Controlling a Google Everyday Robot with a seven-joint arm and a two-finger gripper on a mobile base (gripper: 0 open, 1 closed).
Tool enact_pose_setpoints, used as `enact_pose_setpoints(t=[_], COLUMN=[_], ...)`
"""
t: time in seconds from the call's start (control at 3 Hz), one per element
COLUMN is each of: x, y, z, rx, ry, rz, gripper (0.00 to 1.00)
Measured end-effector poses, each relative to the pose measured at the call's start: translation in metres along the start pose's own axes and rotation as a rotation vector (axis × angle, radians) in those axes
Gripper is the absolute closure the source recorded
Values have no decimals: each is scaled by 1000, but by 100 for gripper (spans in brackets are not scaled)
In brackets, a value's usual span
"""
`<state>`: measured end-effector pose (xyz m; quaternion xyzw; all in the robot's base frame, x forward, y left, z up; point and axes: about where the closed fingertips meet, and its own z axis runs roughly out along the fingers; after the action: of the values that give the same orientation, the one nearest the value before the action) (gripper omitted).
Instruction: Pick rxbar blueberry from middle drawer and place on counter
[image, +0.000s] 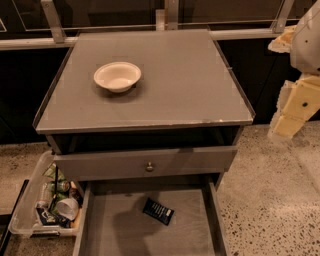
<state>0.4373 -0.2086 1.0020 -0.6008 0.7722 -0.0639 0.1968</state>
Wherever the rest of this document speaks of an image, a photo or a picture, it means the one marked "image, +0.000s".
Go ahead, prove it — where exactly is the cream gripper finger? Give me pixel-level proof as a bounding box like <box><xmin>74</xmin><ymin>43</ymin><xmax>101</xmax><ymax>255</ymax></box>
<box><xmin>268</xmin><ymin>25</ymin><xmax>296</xmax><ymax>53</ymax></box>
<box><xmin>268</xmin><ymin>75</ymin><xmax>320</xmax><ymax>140</ymax></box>

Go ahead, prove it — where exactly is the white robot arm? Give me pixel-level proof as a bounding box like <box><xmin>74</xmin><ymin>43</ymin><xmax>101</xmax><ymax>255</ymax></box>
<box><xmin>268</xmin><ymin>0</ymin><xmax>320</xmax><ymax>140</ymax></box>

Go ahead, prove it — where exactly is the grey drawer cabinet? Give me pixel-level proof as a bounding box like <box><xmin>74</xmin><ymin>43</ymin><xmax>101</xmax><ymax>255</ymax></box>
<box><xmin>32</xmin><ymin>29</ymin><xmax>256</xmax><ymax>256</ymax></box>

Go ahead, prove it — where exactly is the closed top drawer with knob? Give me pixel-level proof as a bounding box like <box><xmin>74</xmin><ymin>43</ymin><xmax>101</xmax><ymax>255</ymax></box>
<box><xmin>54</xmin><ymin>146</ymin><xmax>237</xmax><ymax>181</ymax></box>

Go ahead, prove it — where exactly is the open middle drawer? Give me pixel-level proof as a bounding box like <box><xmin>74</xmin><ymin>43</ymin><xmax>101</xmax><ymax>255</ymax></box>
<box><xmin>72</xmin><ymin>175</ymin><xmax>231</xmax><ymax>256</ymax></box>

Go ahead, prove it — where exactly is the green soda can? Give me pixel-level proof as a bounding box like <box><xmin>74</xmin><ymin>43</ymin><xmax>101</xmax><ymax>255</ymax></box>
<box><xmin>48</xmin><ymin>180</ymin><xmax>70</xmax><ymax>193</ymax></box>

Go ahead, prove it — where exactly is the white paper cup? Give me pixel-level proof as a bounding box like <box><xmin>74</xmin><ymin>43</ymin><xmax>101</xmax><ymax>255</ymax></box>
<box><xmin>56</xmin><ymin>198</ymin><xmax>79</xmax><ymax>221</ymax></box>

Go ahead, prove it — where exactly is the green chip bag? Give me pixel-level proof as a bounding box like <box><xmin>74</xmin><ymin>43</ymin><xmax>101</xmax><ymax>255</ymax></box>
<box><xmin>43</xmin><ymin>162</ymin><xmax>65</xmax><ymax>180</ymax></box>

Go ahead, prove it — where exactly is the clear plastic bin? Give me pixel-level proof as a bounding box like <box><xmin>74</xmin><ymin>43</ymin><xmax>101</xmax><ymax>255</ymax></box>
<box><xmin>9</xmin><ymin>151</ymin><xmax>81</xmax><ymax>237</ymax></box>

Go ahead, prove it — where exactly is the clear plastic bottle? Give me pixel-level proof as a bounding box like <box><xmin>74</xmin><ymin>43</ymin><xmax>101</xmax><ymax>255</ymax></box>
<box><xmin>35</xmin><ymin>183</ymin><xmax>53</xmax><ymax>209</ymax></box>

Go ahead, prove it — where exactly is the dark blue snack bag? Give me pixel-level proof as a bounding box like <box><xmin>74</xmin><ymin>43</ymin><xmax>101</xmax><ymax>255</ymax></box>
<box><xmin>36</xmin><ymin>208</ymin><xmax>70</xmax><ymax>228</ymax></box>

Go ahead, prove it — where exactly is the metal railing frame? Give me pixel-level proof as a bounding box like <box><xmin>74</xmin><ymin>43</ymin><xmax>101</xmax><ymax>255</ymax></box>
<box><xmin>0</xmin><ymin>0</ymin><xmax>320</xmax><ymax>52</ymax></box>

